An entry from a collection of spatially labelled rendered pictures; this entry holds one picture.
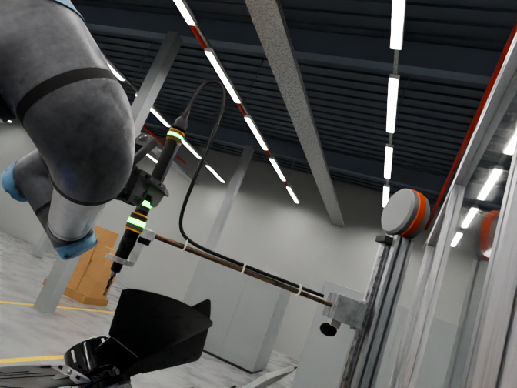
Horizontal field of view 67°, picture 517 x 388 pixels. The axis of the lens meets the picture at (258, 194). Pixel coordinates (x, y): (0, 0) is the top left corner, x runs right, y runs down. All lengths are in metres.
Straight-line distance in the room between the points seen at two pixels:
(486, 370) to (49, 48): 0.50
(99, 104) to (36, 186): 0.42
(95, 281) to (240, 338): 3.35
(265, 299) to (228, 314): 0.85
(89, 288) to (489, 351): 9.13
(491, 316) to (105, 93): 0.42
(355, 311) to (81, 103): 0.92
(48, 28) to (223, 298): 8.17
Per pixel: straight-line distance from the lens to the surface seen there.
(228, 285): 8.52
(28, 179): 0.86
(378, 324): 1.20
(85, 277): 9.48
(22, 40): 0.49
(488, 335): 0.38
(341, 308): 1.14
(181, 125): 1.07
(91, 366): 1.11
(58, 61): 0.47
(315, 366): 6.49
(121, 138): 0.47
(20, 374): 0.98
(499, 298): 0.39
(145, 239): 1.02
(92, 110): 0.45
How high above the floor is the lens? 1.51
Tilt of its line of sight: 13 degrees up
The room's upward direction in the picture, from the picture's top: 21 degrees clockwise
